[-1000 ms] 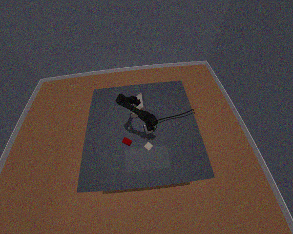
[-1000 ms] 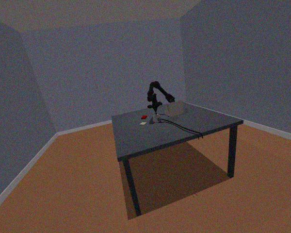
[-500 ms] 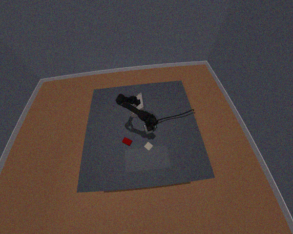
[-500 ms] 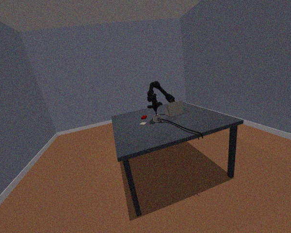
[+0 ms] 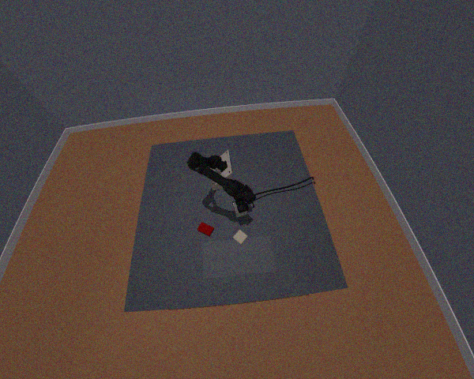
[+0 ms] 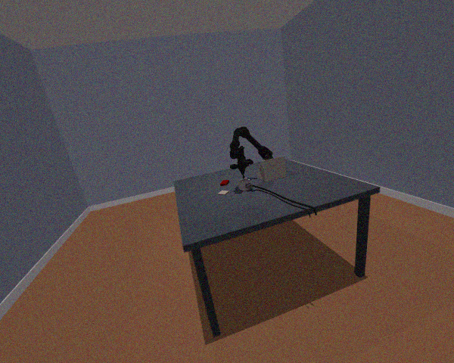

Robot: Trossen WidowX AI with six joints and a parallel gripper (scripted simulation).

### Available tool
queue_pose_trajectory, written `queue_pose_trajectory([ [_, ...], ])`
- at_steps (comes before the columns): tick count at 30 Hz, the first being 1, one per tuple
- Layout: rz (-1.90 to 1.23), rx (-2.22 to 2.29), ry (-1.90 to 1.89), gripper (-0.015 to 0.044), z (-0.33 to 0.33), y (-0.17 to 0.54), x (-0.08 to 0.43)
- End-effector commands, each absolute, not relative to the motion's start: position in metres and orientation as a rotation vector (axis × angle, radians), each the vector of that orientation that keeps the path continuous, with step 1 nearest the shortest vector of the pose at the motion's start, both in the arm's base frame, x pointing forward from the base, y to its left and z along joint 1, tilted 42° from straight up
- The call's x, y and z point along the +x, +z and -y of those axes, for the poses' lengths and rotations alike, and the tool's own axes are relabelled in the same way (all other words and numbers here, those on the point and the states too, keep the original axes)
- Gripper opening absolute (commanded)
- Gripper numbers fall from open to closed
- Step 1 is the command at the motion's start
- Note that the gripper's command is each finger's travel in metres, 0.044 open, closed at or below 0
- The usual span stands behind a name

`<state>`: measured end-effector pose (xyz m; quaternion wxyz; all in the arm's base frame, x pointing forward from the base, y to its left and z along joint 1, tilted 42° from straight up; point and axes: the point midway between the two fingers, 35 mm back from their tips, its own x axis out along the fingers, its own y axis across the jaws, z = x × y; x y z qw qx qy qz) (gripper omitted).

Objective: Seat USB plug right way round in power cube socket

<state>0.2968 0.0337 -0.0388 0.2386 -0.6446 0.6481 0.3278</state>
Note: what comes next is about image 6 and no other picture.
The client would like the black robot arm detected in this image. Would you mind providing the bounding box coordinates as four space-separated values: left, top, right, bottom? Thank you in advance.
229 126 273 167

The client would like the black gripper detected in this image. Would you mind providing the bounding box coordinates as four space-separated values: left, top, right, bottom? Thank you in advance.
230 156 246 175

